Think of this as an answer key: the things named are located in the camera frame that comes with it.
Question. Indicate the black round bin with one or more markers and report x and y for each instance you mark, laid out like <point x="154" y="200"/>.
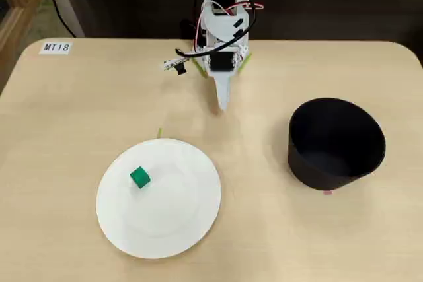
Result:
<point x="317" y="169"/>

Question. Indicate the white paper plate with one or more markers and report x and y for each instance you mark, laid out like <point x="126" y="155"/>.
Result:
<point x="165" y="216"/>

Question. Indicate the small wrist camera board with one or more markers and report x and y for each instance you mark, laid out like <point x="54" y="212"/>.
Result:
<point x="173" y="64"/>

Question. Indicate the green cube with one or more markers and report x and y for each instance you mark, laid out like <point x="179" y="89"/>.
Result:
<point x="140" y="177"/>

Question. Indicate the lime green base clamp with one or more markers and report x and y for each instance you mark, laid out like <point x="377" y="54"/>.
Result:
<point x="246" y="60"/>

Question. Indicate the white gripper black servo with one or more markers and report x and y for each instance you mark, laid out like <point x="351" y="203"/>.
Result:
<point x="222" y="62"/>

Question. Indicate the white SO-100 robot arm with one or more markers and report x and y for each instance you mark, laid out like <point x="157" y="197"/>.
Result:
<point x="224" y="24"/>

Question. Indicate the wooden shelf unit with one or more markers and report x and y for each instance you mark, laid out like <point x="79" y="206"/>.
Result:
<point x="18" y="14"/>

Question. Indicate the green tape strip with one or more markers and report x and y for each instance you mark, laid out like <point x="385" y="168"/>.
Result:
<point x="159" y="132"/>

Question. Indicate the white MT18 label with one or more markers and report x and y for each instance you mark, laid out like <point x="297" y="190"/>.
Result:
<point x="55" y="47"/>

